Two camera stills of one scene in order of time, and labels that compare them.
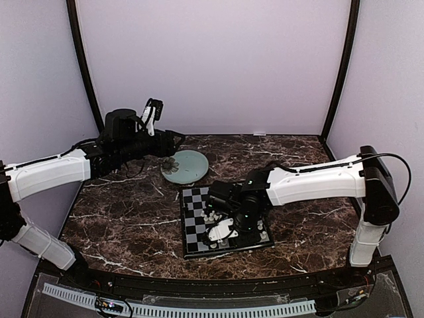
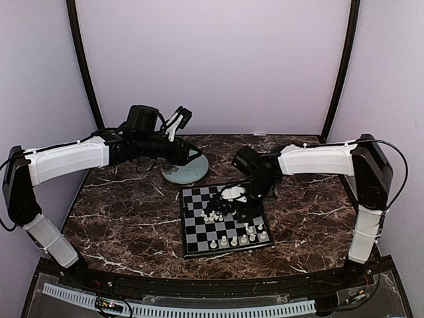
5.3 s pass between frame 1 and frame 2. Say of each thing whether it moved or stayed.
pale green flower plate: stayed
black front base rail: stayed
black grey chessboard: stayed
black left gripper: moved
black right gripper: moved
